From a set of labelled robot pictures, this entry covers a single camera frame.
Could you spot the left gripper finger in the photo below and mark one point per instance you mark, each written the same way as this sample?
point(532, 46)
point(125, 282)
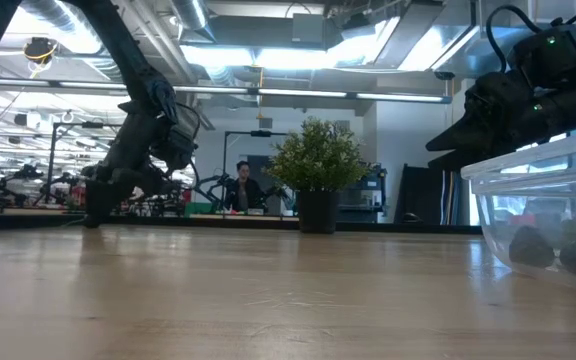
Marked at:
point(99, 200)
point(127, 187)

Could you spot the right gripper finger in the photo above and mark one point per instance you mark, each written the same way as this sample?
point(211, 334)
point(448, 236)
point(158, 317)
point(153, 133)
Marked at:
point(455, 161)
point(468, 137)

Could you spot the dark blackberry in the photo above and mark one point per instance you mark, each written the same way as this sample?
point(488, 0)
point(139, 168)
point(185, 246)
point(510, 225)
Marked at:
point(530, 247)

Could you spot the background black robot arm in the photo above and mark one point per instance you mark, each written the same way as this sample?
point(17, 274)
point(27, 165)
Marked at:
point(213, 187)

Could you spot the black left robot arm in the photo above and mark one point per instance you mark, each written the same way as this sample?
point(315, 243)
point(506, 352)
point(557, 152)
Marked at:
point(130, 65)

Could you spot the clear plastic tupperware container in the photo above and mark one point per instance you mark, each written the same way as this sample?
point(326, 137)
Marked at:
point(543, 200)

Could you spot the black upright panel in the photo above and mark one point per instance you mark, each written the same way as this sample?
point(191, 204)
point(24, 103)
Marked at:
point(420, 195)

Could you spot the blue equipment cart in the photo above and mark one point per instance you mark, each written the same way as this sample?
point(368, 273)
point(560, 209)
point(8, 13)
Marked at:
point(368, 197)

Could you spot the person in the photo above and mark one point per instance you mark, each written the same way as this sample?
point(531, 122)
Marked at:
point(243, 190)

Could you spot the potted plant black pot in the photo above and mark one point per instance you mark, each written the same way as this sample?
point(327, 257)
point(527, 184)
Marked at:
point(318, 165)

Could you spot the long linear ceiling light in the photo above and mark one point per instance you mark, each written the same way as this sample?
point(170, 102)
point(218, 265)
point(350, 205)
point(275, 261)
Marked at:
point(298, 93)

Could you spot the grey ceiling box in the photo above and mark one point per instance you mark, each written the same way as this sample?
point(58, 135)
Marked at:
point(308, 27)

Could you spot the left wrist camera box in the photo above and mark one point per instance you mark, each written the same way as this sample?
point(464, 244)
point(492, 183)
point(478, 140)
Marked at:
point(180, 145)

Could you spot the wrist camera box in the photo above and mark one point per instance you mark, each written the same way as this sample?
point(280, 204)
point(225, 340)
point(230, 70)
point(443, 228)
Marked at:
point(180, 145)
point(548, 55)

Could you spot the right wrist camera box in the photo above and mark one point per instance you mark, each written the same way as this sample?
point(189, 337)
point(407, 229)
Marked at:
point(548, 55)

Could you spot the dome security camera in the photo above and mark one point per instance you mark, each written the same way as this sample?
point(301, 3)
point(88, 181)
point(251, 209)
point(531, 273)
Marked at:
point(444, 75)

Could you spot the black frame knob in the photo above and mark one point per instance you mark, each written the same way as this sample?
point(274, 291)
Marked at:
point(410, 218)

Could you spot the black aluminium table frame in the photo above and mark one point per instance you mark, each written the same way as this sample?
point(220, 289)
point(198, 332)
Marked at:
point(243, 225)

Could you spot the smooth silver ceiling duct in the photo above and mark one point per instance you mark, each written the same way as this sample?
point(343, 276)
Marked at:
point(193, 17)

